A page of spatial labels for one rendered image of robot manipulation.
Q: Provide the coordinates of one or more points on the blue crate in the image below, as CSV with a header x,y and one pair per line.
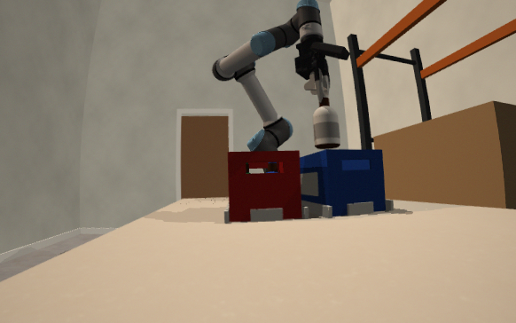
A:
x,y
337,177

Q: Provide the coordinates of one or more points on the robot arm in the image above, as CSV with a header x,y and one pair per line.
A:
x,y
307,21

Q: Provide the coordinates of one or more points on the red plastic bottle crate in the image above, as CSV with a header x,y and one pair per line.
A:
x,y
264,190

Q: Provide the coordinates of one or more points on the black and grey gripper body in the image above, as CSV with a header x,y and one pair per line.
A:
x,y
303,62

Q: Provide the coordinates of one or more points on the dark blue bottle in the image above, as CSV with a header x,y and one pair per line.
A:
x,y
272,167

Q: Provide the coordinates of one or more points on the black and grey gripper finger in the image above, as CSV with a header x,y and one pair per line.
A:
x,y
326,84
315,81

